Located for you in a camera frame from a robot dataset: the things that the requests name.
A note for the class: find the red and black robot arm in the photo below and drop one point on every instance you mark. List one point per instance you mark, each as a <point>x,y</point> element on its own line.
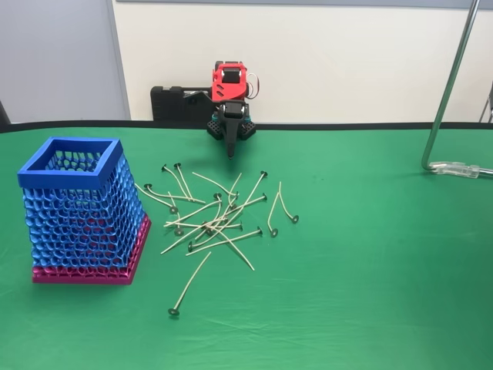
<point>229,86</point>

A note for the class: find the clear plastic pole clamp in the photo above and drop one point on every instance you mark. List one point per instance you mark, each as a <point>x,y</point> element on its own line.
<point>458,169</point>

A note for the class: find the black plastic tool case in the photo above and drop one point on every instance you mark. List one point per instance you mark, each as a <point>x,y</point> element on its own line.
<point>169,104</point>

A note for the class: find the black metal frame chair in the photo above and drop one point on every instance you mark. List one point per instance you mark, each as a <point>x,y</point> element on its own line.
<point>490,96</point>

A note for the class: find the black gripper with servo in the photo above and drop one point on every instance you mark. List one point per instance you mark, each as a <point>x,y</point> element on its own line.
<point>232,124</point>

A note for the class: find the chrome metal stand pole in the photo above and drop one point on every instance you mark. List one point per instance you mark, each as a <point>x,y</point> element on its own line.
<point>450,85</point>

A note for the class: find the candle wick with metal base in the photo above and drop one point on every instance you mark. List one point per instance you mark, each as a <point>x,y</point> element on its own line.
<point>217,196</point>
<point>204,177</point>
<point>147,186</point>
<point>294,219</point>
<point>263,173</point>
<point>204,223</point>
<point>178,232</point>
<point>240,225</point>
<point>190,246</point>
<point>174,311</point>
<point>165,251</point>
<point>264,197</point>
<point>173,210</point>
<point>274,232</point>
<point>259,231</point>
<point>209,231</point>
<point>163,168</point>
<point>233,207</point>
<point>177,165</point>

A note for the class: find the green table cloth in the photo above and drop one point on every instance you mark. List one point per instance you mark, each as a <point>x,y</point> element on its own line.
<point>346,270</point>

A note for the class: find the blue lattice basket, magenta base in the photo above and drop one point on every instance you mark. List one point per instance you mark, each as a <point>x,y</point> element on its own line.
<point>77,231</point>

